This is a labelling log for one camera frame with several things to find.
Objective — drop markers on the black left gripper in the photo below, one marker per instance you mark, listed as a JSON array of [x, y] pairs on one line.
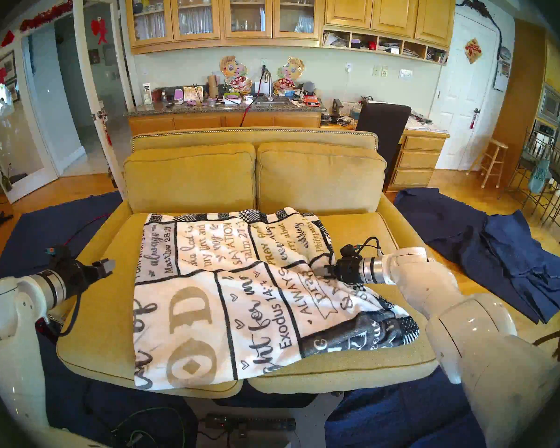
[[72, 272]]

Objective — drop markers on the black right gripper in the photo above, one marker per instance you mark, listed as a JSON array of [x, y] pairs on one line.
[[350, 269]]

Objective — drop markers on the white black scripture blanket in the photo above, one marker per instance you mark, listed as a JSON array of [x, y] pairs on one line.
[[261, 288]]

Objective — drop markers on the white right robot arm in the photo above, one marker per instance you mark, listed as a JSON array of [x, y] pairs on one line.
[[471, 339]]

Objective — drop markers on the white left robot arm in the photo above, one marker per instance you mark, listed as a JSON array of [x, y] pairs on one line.
[[9, 349]]

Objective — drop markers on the crumpled dark blue blanket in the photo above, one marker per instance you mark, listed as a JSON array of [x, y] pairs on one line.
[[513, 255]]

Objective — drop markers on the yellow sofa seat cushion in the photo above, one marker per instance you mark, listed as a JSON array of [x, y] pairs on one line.
[[112, 311], [354, 372]]

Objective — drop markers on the yellow sofa back cushion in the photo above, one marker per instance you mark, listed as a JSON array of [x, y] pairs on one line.
[[319, 178], [186, 176]]

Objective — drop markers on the wooden desk with drawers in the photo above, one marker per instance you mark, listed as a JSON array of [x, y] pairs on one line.
[[417, 160]]

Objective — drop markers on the yellow two-seat sofa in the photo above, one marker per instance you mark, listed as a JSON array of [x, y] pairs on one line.
[[254, 135]]

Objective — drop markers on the black office chair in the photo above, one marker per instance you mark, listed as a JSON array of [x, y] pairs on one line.
[[382, 123]]

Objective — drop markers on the white glass panel door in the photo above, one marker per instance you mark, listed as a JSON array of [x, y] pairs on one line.
[[82, 55], [16, 134]]

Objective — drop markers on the black power strip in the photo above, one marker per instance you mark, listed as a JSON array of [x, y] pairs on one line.
[[256, 423]]

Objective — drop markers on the orange box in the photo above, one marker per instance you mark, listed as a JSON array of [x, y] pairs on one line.
[[312, 101]]

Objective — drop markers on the granite kitchen counter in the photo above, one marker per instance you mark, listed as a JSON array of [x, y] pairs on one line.
[[200, 121]]

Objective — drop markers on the white carton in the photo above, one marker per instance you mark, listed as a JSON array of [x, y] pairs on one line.
[[147, 93]]

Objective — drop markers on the chrome kitchen faucet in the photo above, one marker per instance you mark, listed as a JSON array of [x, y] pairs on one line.
[[269, 82]]

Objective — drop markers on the wooden stool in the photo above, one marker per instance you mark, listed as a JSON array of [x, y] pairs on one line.
[[497, 144]]

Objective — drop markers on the brown cardboard tube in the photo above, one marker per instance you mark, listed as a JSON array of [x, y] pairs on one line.
[[213, 87]]

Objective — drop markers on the white panelled door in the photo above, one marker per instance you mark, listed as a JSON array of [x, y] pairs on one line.
[[459, 99]]

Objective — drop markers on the teal bag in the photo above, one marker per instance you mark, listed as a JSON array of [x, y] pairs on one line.
[[539, 177]]

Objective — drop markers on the tall wooden cabinet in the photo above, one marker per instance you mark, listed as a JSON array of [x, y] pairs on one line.
[[518, 101]]

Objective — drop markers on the red tinsel garland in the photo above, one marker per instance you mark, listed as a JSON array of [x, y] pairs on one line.
[[46, 15]]

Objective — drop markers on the red diamond door decoration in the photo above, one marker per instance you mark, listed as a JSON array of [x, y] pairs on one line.
[[473, 51]]

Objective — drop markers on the built-in steel oven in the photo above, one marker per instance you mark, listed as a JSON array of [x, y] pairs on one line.
[[551, 105]]

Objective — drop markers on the dark garland over door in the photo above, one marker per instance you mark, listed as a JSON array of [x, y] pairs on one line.
[[476, 6]]

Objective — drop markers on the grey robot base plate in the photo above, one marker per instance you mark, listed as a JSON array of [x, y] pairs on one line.
[[312, 416]]

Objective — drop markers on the small picture frame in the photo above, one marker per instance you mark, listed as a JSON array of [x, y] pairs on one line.
[[193, 94]]

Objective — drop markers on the cartoon child wall decoration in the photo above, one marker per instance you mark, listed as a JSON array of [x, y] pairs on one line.
[[290, 70], [233, 70]]

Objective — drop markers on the wall calendar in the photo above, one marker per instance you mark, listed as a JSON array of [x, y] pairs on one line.
[[500, 76]]

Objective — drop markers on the wooden wall cabinets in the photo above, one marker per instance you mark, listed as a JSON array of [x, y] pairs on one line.
[[350, 6]]

